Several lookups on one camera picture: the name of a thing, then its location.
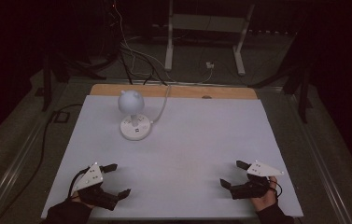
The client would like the person's right hand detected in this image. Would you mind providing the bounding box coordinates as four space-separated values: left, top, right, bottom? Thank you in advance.
250 175 279 214

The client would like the white lamp cable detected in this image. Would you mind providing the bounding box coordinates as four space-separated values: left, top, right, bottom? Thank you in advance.
148 84 172 125

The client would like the white round desk lamp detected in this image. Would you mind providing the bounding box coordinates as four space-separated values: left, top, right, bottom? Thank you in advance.
117 89 153 142

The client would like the black tripod stand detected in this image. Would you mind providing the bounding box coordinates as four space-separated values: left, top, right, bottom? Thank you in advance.
247 49 321 125
38 49 119 113

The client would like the white table mat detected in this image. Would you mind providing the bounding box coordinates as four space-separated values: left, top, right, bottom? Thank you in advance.
40 94 304 220

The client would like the black floor cable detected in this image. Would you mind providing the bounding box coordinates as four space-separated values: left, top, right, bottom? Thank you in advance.
0 103 84 224

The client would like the white metal stand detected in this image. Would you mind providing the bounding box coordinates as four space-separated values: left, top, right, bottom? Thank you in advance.
163 0 256 77

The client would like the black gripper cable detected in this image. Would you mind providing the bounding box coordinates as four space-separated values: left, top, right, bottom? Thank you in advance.
268 178 284 200
67 167 92 199

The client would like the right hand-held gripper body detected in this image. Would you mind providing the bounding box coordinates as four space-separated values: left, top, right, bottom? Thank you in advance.
230 160 286 201

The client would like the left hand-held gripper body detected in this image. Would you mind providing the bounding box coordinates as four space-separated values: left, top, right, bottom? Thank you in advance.
70 161 120 212

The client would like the bundle of floor cables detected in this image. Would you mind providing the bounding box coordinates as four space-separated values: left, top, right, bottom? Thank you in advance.
107 0 177 86

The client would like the person's left hand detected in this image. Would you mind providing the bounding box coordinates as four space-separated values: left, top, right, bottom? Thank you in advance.
70 189 96 210

